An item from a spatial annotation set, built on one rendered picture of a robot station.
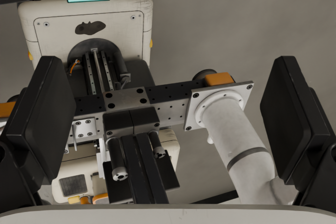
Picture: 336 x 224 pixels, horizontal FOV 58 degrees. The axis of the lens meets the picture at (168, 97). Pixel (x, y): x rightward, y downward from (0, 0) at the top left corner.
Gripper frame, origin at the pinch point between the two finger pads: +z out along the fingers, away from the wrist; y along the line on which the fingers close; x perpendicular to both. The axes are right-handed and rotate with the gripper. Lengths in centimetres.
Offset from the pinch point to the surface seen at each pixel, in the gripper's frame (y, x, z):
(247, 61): 63, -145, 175
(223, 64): 43, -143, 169
